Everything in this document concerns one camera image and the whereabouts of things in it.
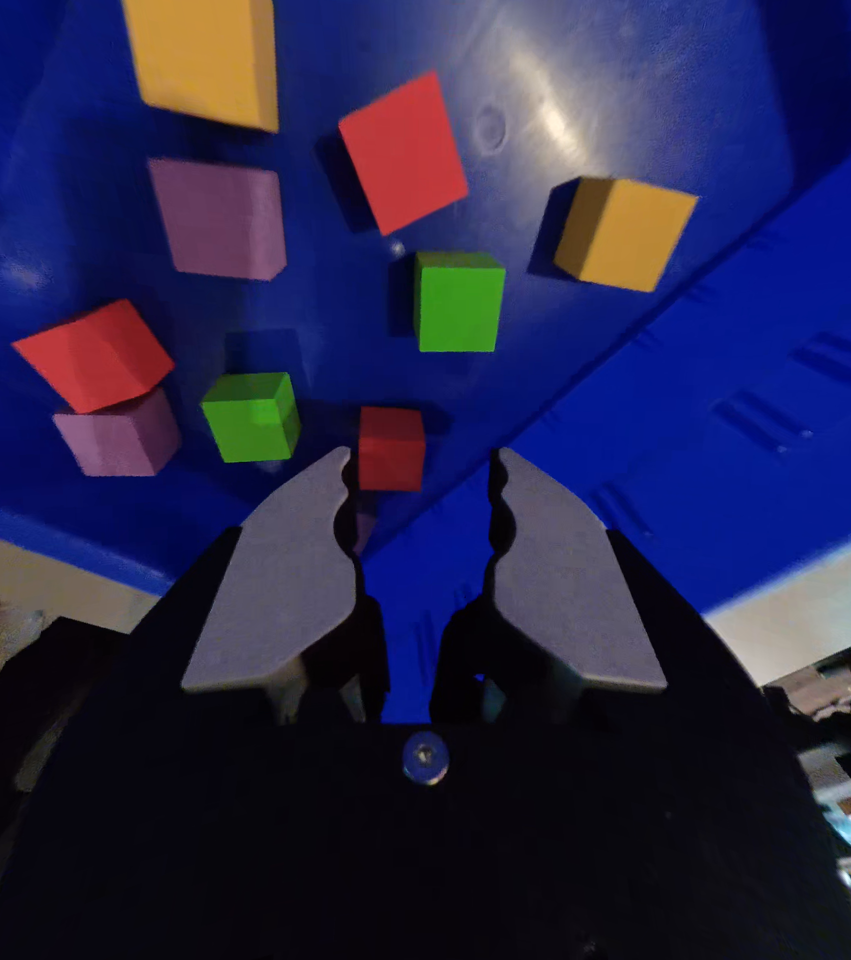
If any blue plastic bin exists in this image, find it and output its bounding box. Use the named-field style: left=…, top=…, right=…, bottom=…
left=0, top=0, right=851, bottom=725

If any red cube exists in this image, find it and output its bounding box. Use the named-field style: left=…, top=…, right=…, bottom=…
left=337, top=71, right=470, bottom=237
left=358, top=406, right=427, bottom=492
left=11, top=298, right=176, bottom=414

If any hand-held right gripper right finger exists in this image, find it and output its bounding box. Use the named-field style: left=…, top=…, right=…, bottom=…
left=487, top=447, right=668, bottom=691

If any green cube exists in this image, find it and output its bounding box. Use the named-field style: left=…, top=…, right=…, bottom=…
left=414, top=251, right=507, bottom=354
left=200, top=371, right=303, bottom=464

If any yellow cube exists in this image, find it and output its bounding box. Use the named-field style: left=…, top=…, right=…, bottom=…
left=553, top=176, right=699, bottom=294
left=120, top=0, right=280, bottom=135

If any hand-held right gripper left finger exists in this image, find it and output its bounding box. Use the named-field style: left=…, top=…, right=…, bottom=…
left=181, top=447, right=358, bottom=691

